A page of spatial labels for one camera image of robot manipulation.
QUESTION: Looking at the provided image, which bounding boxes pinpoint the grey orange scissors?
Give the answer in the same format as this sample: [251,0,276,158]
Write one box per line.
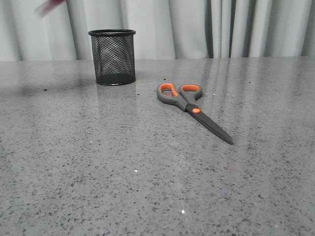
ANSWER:
[157,83,233,145]

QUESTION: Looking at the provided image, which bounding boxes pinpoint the pink marker pen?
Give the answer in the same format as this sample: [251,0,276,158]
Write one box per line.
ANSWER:
[35,0,65,18]

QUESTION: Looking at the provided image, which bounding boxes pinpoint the black mesh pen holder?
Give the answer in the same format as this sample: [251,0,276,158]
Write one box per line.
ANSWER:
[88,29,136,86]

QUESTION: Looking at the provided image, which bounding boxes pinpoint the grey curtain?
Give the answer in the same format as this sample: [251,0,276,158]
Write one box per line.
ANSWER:
[0,0,315,61]

